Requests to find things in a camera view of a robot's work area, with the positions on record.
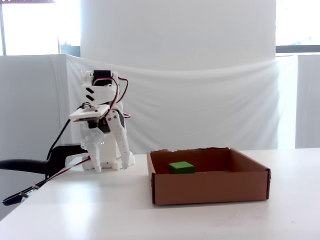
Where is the white backdrop cloth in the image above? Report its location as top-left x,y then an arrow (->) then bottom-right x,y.
48,53 -> 298,155

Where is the black camera cable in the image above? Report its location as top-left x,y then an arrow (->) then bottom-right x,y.
46,119 -> 72,163

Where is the red black white wire bundle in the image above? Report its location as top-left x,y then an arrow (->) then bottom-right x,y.
32,154 -> 92,190

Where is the brown cardboard box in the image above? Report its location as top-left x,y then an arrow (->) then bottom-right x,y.
146,146 -> 272,206

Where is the red black servo wire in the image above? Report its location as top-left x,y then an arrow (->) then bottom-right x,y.
96,77 -> 132,121

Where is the grey window mullion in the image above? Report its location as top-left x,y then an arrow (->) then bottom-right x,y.
0,0 -> 7,56

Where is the white partition panel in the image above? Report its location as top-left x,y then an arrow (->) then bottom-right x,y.
294,53 -> 320,150
0,54 -> 66,163

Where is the white round pillar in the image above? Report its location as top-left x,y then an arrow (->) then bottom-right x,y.
79,0 -> 277,66

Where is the green cube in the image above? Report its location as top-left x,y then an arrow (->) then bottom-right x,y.
168,161 -> 196,175

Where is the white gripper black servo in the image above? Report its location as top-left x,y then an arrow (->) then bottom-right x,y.
80,111 -> 130,173

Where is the black clamp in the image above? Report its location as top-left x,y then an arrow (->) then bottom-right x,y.
0,143 -> 87,176

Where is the dark window sill bar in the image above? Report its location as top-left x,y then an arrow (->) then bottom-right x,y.
275,44 -> 320,54

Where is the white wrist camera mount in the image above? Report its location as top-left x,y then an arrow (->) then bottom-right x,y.
68,104 -> 110,123

